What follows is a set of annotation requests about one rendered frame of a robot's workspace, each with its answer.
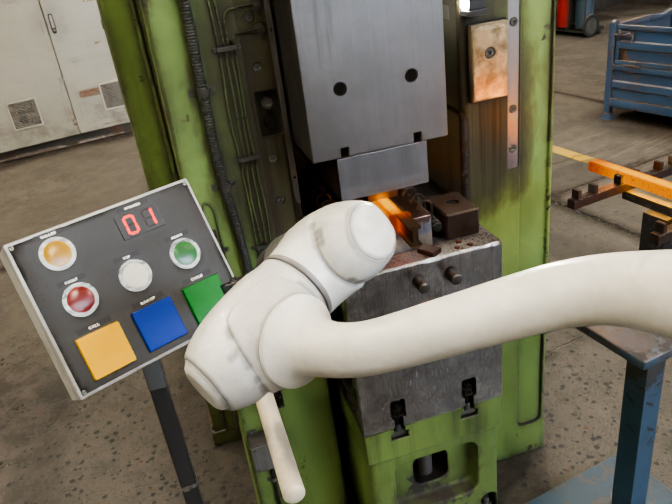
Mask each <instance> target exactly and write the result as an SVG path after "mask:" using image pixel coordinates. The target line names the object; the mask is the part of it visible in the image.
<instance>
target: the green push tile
mask: <svg viewBox="0 0 672 504"><path fill-rule="evenodd" d="M220 285H222V282H221V280H220V278H219V276H218V274H217V273H215V274H213V275H211V276H209V277H207V278H205V279H203V280H201V281H199V282H197V283H194V284H192V285H190V286H188V287H186V288H184V289H182V290H181V291H182V293H183V296H184V298H185V300H186V302H187V304H188V306H189V308H190V310H191V312H192V314H193V316H194V318H195V320H196V322H197V324H198V326H199V325H200V324H201V322H202V321H203V319H204V318H205V317H206V315H207V314H208V313H209V312H210V311H211V310H212V308H213V307H214V306H215V305H216V304H217V303H218V302H219V301H220V300H221V299H222V297H223V296H224V293H223V291H222V289H221V287H220Z"/></svg>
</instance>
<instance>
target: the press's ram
mask: <svg viewBox="0 0 672 504"><path fill-rule="evenodd" d="M269 1H270V7H271V13H272V20H273V26H274V32H275V39H276V45H277V52H278V58H279V64H280V71H281V77H282V83H283V90H284V96H285V102H286V109H287V115H288V122H289V128H290V134H291V139H292V140H293V141H294V142H295V143H296V144H297V146H298V147H299V148H300V149H301V150H302V151H303V153H304V154H305V155H306V156H307V157H308V158H309V159H310V161H311V162H312V163H313V164H316V163H321V162H325V161H330V160H335V159H339V158H341V150H340V148H341V149H342V150H343V151H344V152H345V153H346V154H347V155H348V156H353V155H358V154H363V153H367V152H372V151H377V150H381V149H386V148H390V147H395V146H400V145H404V144H409V143H414V136H415V137H416V138H418V139H419V140H421V141H423V140H428V139H432V138H437V137H442V136H446V135H448V128H447V104H446V79H445V55H444V31H443V7H442V0H269Z"/></svg>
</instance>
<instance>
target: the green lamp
mask: <svg viewBox="0 0 672 504"><path fill-rule="evenodd" d="M173 253H174V257H175V259H176V260H177V261H178V262H179V263H180V264H183V265H189V264H192V263H193V262H194V261H195V260H196V258H197V250H196V248H195V246H194V245H193V244H192V243H190V242H187V241H182V242H179V243H178V244H177V245H176V246H175V248H174V252H173Z"/></svg>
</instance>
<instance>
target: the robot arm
mask: <svg viewBox="0 0 672 504"><path fill-rule="evenodd" d="M395 248H396V234H395V230H394V227H393V226H392V225H391V223H390V221H389V220H388V218H387V217H386V216H385V214H384V213H383V212H382V211H381V210H380V209H379V208H378V207H377V206H376V205H375V204H373V203H371V202H367V201H360V200H349V201H342V202H336V203H333V204H330V205H327V206H324V207H322V208H320V209H318V210H316V211H314V212H312V213H310V214H309V215H307V216H306V217H304V218H303V219H301V220H300V221H299V222H298V223H296V224H295V225H294V227H292V228H291V229H290V230H288V232H286V233H285V234H283V235H281V236H279V237H277V238H275V239H274V240H273V241H272V242H271V243H270V244H269V246H268V247H267V248H266V249H265V250H264V251H262V253H261V254H260V255H259V257H258V259H257V262H256V267H254V268H253V269H252V270H251V271H249V272H247V273H246V275H245V276H244V277H243V275H242V276H240V277H238V278H236V276H234V277H232V278H230V279H229V280H230V281H229V282H226V283H225V284H222V285H220V287H221V289H222V291H223V293H224V296H223V297H222V299H221V300H220V301H219V302H218V303H217V304H216V305H215V306H214V307H213V308H212V310H211V311H210V312H209V313H208V314H207V315H206V317H205V318H204V319H203V321H202V322H201V324H200V325H199V326H198V328H197V330H196V331H195V333H194V335H193V336H192V338H191V340H190V342H189V344H188V347H187V349H186V353H185V356H184V359H185V368H184V370H185V374H186V376H187V378H188V380H189V381H190V382H191V384H192V385H193V386H194V387H195V389H196V390H197V391H198V392H199V393H200V394H201V395H202V396H203V397H204V398H205V399H206V400H207V401H208V402H209V403H210V404H211V405H212V406H213V407H215V408H216V409H219V410H230V411H235V410H239V409H242V408H245V407H248V406H250V405H252V404H254V403H256V402H258V401H259V400H260V399H262V398H263V397H264V396H265V395H266V394H267V393H268V392H269V393H275V392H277V391H279V390H282V389H286V388H287V389H296V388H300V387H302V386H304V385H306V384H308V383H309V382H311V381H312V380H313V379H314V378H315V377H323V378H360V377H368V376H374V375H379V374H384V373H389V372H393V371H398V370H402V369H406V368H410V367H414V366H418V365H421V364H425V363H429V362H433V361H437V360H441V359H445V358H449V357H453V356H457V355H460V354H464V353H468V352H472V351H476V350H480V349H484V348H488V347H492V346H496V345H499V344H503V343H507V342H511V341H515V340H519V339H523V338H527V337H531V336H535V335H539V334H543V333H547V332H552V331H557V330H562V329H567V328H574V327H583V326H619V327H627V328H632V329H637V330H641V331H645V332H649V333H652V334H656V335H659V336H662V337H665V338H668V339H671V340H672V249H669V250H646V251H628V252H614V253H604V254H596V255H589V256H582V257H576V258H571V259H566V260H561V261H556V262H552V263H548V264H544V265H541V266H537V267H533V268H530V269H526V270H523V271H520V272H517V273H514V274H511V275H507V276H504V277H501V278H498V279H495V280H492V281H489V282H486V283H483V284H480V285H477V286H474V287H471V288H468V289H465V290H461V291H458V292H455V293H452V294H449V295H446V296H443V297H440V298H437V299H434V300H431V301H428V302H425V303H422V304H419V305H416V306H413V307H410V308H407V309H404V310H400V311H397V312H394V313H391V314H388V315H385V316H381V317H378V318H374V319H370V320H366V321H360V322H348V323H343V322H336V321H332V320H331V316H330V314H331V313H332V312H333V311H334V309H336V308H337V307H338V306H339V305H340V304H341V303H342V302H343V301H344V300H346V299H347V298H348V297H349V296H350V295H352V294H353V293H354V292H356V291H357V290H359V289H360V288H362V287H363V285H364V283H365V282H366V281H368V280H370V279H372V278H373V277H375V276H376V275H377V274H378V273H379V272H380V271H381V270H382V269H383V268H384V267H385V265H386V264H387V263H388V262H389V260H390V259H391V257H392V256H393V254H394V252H395Z"/></svg>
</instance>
